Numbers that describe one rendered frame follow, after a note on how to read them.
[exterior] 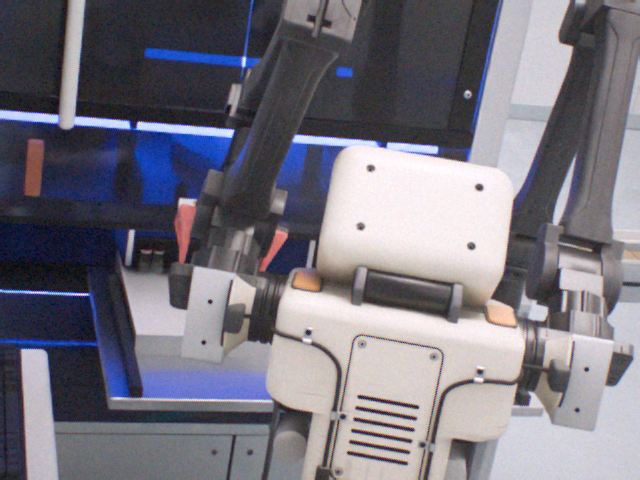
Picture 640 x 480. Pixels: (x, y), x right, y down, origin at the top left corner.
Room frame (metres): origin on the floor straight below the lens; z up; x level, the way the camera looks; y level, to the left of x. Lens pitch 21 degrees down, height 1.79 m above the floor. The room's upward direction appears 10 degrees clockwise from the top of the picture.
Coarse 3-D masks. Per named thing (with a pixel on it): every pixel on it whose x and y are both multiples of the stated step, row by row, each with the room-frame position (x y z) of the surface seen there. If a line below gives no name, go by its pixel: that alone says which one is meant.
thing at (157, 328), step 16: (128, 272) 2.04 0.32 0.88; (128, 288) 1.98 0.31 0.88; (144, 288) 1.99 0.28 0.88; (160, 288) 2.00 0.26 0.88; (128, 304) 1.85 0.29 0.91; (144, 304) 1.92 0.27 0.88; (160, 304) 1.93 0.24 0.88; (128, 320) 1.83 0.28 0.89; (144, 320) 1.86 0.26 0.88; (160, 320) 1.87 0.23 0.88; (176, 320) 1.88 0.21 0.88; (144, 336) 1.74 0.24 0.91; (160, 336) 1.75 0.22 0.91; (176, 336) 1.76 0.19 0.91; (144, 352) 1.74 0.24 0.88; (160, 352) 1.75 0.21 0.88; (176, 352) 1.76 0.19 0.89; (240, 352) 1.79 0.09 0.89; (256, 352) 1.80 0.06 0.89
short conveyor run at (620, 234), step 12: (624, 240) 2.43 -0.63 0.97; (636, 240) 2.44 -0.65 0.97; (624, 252) 2.47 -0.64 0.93; (636, 252) 2.48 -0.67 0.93; (624, 264) 2.40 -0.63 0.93; (636, 264) 2.41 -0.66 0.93; (624, 276) 2.40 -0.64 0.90; (636, 276) 2.41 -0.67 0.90; (624, 288) 2.40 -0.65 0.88; (636, 288) 2.41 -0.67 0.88; (624, 300) 2.41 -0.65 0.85; (636, 300) 2.41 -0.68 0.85
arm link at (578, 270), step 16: (560, 256) 1.43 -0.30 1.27; (576, 256) 1.44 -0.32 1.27; (592, 256) 1.45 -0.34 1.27; (560, 272) 1.41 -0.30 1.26; (576, 272) 1.41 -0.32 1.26; (592, 272) 1.43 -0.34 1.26; (560, 288) 1.39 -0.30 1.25; (576, 288) 1.39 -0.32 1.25; (592, 288) 1.40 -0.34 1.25; (544, 304) 1.45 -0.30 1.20
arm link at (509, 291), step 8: (504, 272) 1.78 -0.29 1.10; (512, 272) 1.78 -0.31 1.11; (504, 280) 1.76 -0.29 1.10; (512, 280) 1.76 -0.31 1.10; (520, 280) 1.77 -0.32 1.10; (496, 288) 1.76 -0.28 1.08; (504, 288) 1.76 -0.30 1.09; (512, 288) 1.76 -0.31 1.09; (520, 288) 1.76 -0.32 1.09; (496, 296) 1.76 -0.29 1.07; (504, 296) 1.76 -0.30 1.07; (512, 296) 1.76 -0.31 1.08; (520, 296) 1.77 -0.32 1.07; (512, 304) 1.76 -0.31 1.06
